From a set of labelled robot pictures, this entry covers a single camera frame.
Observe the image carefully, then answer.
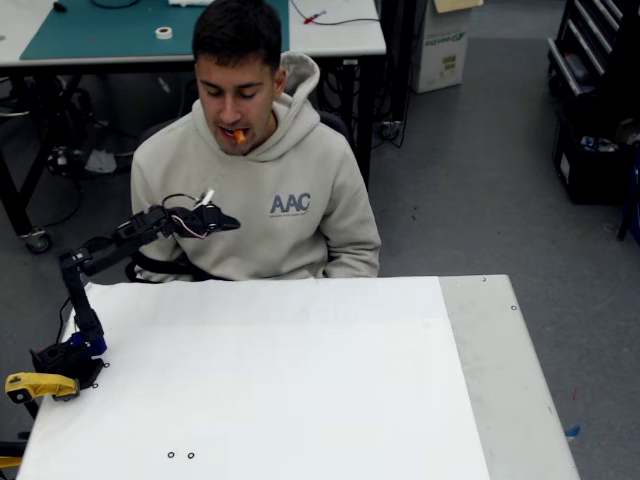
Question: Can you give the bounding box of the man in beige hoodie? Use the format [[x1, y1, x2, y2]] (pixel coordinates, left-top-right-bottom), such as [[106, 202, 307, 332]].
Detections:
[[129, 0, 384, 281]]

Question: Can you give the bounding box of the white rag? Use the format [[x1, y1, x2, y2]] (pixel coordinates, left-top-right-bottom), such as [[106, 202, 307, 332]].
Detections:
[[83, 147, 117, 175]]

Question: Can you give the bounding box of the grey caster wheel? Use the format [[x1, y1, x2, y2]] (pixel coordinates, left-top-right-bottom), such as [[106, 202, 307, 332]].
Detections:
[[22, 226, 54, 254]]

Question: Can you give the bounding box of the white paper sheet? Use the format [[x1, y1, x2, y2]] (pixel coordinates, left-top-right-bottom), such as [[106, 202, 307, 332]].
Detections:
[[17, 275, 491, 480]]

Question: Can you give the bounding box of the green cutting mat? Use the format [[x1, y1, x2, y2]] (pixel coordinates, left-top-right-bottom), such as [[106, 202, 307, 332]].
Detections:
[[18, 0, 291, 61]]

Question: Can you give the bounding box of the white workbench with black legs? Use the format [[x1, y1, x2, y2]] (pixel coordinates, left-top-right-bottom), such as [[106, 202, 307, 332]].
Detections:
[[0, 0, 389, 254]]

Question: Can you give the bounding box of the yellow and black clamp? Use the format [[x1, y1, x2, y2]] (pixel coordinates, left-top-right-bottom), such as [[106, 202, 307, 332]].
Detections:
[[4, 372, 81, 403], [0, 439, 26, 471]]

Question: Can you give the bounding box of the white cardboard box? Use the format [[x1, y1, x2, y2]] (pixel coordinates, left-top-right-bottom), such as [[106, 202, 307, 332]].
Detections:
[[412, 0, 485, 95]]

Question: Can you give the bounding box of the black storage bin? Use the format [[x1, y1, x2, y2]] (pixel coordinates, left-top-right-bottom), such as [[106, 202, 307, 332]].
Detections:
[[552, 107, 640, 206]]

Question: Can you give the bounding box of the black tool cabinet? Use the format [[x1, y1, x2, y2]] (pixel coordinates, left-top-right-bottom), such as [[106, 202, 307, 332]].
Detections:
[[546, 0, 640, 109]]

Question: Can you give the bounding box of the thin black cable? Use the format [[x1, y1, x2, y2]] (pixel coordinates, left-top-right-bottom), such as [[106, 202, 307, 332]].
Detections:
[[289, 0, 382, 27]]

